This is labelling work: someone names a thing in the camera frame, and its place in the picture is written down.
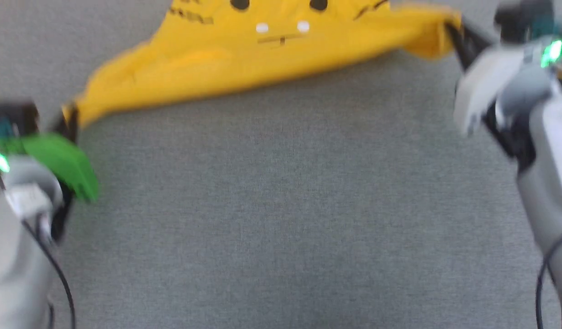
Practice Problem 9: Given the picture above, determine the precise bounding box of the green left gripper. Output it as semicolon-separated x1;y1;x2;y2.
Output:
0;105;100;204

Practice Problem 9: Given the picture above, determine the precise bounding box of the grey fabric sofa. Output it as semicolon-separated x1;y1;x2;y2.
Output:
0;0;562;329

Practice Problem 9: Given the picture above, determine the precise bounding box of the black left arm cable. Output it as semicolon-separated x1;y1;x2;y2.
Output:
23;218;77;329

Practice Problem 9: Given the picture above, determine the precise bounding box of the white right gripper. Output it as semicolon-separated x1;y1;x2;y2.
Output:
445;18;542;138

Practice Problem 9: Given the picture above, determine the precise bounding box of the yellow cartoon face garment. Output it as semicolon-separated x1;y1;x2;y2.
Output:
62;0;462;129

